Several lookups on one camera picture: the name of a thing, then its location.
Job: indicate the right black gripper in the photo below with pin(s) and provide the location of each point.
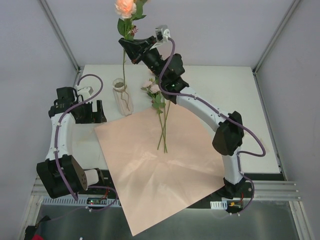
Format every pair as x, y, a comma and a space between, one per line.
141, 50

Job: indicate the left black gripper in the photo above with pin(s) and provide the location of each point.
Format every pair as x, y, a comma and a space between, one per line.
91, 113

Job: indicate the orange rose stem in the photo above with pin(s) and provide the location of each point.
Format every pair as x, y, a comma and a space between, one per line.
163, 114
129, 11

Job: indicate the pink wrapping paper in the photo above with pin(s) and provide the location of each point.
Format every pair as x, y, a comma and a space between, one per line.
153, 185

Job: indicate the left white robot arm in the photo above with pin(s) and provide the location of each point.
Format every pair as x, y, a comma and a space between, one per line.
60, 173

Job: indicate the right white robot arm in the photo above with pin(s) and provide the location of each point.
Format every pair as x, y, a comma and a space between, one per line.
228, 134

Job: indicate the white ribbed ceramic vase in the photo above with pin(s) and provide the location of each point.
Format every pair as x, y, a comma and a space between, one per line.
122, 97

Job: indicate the pale pink rose stem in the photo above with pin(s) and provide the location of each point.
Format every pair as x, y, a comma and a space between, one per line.
152, 89

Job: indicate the red black object corner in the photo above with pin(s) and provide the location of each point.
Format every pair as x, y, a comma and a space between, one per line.
30, 231

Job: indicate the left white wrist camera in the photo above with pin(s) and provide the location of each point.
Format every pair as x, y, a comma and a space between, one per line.
84, 93

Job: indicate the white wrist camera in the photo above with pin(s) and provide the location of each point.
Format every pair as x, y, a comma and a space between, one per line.
84, 93
162, 35

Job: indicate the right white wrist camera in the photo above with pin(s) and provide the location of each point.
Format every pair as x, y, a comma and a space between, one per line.
162, 35

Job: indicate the left aluminium frame post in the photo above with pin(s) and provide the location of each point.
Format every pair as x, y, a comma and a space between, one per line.
59, 34

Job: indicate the aluminium frame post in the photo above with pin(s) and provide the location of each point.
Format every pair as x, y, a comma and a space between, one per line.
59, 34
276, 35

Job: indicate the left white cable duct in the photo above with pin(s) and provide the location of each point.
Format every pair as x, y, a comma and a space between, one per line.
82, 202

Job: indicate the white cable duct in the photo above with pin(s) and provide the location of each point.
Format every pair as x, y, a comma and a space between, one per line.
82, 202
219, 205

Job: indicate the right white cable duct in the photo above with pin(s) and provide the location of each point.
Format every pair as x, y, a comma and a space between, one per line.
219, 205

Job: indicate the right aluminium frame post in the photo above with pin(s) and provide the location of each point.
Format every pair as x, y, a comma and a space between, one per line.
276, 35

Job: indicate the aluminium front rail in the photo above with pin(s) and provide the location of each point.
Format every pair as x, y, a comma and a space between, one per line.
276, 191

